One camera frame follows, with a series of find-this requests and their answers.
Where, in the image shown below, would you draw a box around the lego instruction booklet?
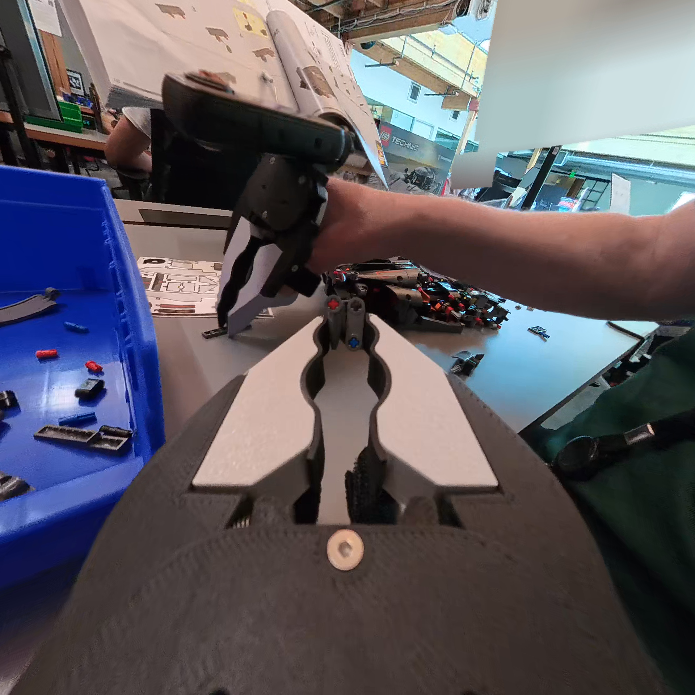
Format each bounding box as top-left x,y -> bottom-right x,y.
57,0 -> 389,190

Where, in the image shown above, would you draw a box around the black pole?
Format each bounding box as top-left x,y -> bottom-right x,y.
520,146 -> 563,210

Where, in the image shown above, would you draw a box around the black lanyard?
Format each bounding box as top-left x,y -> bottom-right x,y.
597,410 -> 695,451

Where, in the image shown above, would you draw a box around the background wooden workbench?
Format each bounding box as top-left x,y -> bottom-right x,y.
0,111 -> 109,164

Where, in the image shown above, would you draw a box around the grey lego car model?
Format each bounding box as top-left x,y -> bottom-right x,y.
323,258 -> 511,333

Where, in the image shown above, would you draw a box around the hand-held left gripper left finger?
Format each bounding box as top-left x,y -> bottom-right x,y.
191,316 -> 327,504

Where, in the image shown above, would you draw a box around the assorted spare lego parts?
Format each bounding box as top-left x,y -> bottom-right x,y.
0,288 -> 134,503

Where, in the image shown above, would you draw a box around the black office chair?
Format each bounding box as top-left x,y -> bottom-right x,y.
148,109 -> 256,210

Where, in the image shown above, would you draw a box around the dark lego set box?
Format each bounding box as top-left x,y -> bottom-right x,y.
380,122 -> 463,195

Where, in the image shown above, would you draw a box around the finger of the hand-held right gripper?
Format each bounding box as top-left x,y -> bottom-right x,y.
227,246 -> 298,338
217,215 -> 257,328

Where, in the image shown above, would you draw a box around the person's right forearm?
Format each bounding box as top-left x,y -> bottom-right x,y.
380,185 -> 695,322

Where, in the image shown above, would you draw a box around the small grey lego assembly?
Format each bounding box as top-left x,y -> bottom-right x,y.
325,296 -> 368,351

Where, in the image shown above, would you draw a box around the blue plastic bin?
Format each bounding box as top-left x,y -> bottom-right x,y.
0,165 -> 165,590

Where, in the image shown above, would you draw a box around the black badge reel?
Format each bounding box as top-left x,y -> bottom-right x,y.
554,434 -> 602,480

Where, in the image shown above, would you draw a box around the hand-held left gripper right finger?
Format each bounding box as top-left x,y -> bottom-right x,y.
368,314 -> 499,504

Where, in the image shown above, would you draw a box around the person's right hand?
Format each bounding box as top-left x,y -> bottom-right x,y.
306,176 -> 393,275

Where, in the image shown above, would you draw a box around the lego sticker sheet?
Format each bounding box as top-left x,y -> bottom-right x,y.
136,256 -> 273,318

